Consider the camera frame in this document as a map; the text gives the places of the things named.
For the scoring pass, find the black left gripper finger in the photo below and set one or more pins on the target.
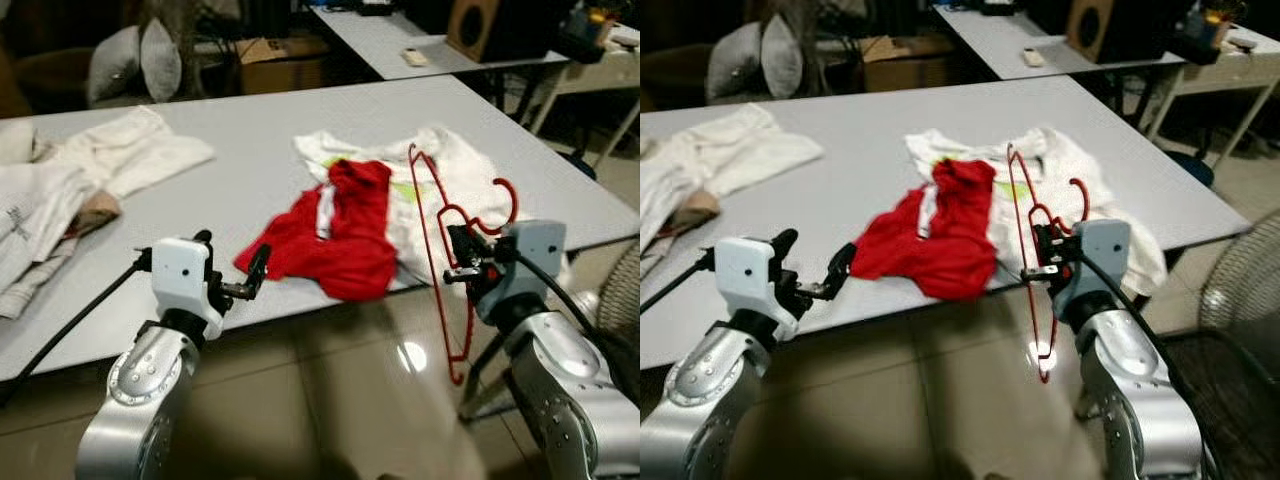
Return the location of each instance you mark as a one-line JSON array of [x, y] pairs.
[[785, 243], [203, 238], [257, 270], [842, 268]]

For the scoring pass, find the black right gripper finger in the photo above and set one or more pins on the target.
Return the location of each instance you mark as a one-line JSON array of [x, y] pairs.
[[1040, 272], [1043, 243], [462, 273], [460, 243]]

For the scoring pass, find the red hanger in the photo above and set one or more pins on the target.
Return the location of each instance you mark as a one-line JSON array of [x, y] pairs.
[[515, 203], [1086, 200]]

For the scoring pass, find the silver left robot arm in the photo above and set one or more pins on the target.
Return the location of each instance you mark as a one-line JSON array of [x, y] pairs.
[[140, 400], [700, 400]]

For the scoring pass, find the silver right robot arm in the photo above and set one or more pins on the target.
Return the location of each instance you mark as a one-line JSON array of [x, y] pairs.
[[1130, 390], [560, 380]]

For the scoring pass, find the white printed T-shirt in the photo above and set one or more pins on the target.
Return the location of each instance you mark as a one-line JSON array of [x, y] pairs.
[[1060, 160], [450, 165]]

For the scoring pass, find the red garment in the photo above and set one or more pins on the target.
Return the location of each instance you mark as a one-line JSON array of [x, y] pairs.
[[940, 250], [340, 250]]

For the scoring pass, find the cream garment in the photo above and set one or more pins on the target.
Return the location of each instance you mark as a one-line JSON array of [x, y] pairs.
[[740, 150], [130, 155]]

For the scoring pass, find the large white table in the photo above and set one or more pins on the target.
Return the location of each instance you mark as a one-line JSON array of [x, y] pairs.
[[880, 120], [250, 130]]

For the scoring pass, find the white grey garment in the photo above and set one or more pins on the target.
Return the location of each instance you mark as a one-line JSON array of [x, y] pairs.
[[660, 210], [30, 220]]

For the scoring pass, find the dark blue stool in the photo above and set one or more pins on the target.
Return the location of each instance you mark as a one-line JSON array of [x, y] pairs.
[[1190, 165], [578, 163]]

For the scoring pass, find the grey pillow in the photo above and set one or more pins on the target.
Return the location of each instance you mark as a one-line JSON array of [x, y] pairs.
[[160, 60], [112, 65], [735, 60], [782, 55]]

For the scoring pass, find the white remote control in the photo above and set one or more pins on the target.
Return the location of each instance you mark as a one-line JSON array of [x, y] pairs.
[[415, 57], [1033, 57]]

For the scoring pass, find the brown cardboard box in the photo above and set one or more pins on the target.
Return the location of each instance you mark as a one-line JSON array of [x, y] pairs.
[[285, 70], [905, 68]]

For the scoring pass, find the grey table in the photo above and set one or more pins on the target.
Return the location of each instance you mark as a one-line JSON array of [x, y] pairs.
[[1010, 35], [390, 35]]

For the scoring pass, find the wooden speaker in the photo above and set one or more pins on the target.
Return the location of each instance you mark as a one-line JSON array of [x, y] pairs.
[[475, 25], [1095, 25]]

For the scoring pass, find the white desk with thin legs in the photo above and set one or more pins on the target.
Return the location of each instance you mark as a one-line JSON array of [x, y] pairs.
[[600, 70], [1230, 70]]

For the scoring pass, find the dark object with yellow spot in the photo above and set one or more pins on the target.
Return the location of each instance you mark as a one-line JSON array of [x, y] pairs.
[[1200, 40], [585, 40]]

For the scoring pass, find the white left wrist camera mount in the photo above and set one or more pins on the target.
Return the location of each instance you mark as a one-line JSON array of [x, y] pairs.
[[745, 275], [180, 275]]

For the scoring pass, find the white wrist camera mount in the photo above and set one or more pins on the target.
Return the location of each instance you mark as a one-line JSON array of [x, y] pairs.
[[535, 250], [1105, 250], [180, 275], [745, 275]]

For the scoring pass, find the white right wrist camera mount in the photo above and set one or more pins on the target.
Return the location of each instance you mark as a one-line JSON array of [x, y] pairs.
[[535, 250], [1105, 250]]

